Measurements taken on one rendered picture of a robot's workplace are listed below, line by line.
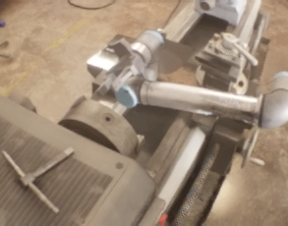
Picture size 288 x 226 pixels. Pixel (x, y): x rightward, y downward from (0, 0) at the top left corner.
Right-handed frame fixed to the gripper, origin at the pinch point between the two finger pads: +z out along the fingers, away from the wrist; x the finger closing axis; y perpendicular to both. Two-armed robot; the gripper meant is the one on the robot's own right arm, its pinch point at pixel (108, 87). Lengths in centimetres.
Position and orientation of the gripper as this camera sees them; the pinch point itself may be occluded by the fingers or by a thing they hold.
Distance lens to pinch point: 115.0
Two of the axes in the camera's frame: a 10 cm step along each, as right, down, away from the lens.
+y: 5.4, 7.7, 3.5
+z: -4.4, 6.1, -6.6
